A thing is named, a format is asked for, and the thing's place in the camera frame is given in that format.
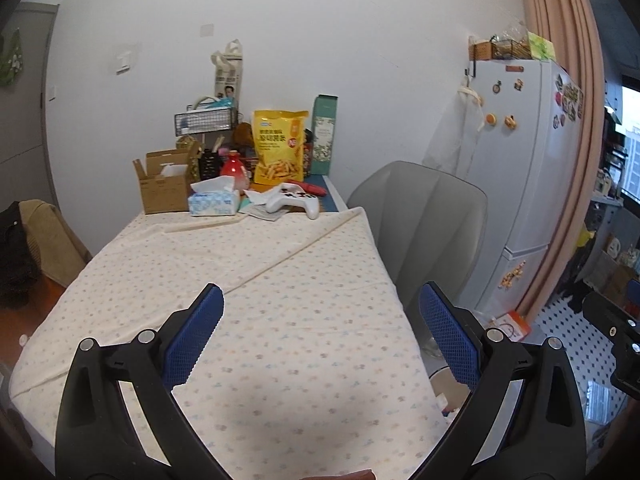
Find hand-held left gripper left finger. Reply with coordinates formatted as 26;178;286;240
54;282;226;480

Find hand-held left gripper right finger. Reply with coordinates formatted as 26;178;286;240
415;280;587;480

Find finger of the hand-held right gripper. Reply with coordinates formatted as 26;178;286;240
625;277;640;318
582;291;640;343

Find brown floor cardboard box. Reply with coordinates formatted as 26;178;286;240
602;265;638;311

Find clear floor package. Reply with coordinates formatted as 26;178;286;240
585;380;616;426

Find orange and white box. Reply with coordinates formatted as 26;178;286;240
492;311;532;343

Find cream dotted tablecloth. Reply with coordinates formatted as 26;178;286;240
10;206;451;480

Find golden lizard fridge magnet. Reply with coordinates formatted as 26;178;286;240
502;262;528;291

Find grey upholstered chair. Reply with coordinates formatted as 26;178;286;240
346;161;489;311

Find blue tissue box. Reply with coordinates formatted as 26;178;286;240
187;176;241;217

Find white and green paper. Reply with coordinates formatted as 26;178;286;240
240;202;291;222

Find open cardboard box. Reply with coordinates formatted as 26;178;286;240
132;147;201;216

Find window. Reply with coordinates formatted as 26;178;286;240
620;77;640;201

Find white game controller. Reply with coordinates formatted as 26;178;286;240
265;183;321;221

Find red vase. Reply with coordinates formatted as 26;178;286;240
220;154;250;191

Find black pen holder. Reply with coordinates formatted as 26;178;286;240
199;152;221;181

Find white refrigerator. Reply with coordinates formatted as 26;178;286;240
452;57;583;313

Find brown fabric chair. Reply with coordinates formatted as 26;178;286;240
19;200;93;288

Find red pouch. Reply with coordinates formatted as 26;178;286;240
285;179;327;198

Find translucent white hanging bag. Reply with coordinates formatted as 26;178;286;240
422;85;486;181

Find yellow snack bag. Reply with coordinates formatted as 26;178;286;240
251;109;311;186

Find cluster of fridge magnets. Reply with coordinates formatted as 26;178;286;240
552;74;585;128

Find tall green box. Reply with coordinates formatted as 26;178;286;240
311;94;339;177

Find white carton tote bag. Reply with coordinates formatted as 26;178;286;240
210;40;246;108

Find green card box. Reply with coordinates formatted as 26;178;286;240
527;31;557;61

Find grey door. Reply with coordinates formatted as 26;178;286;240
0;2;61;211

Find black wire basket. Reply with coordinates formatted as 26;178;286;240
174;106;238;137

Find dark wire fridge basket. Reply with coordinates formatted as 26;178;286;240
490;35;532;61

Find green wall decoration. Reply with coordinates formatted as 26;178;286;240
0;27;26;86

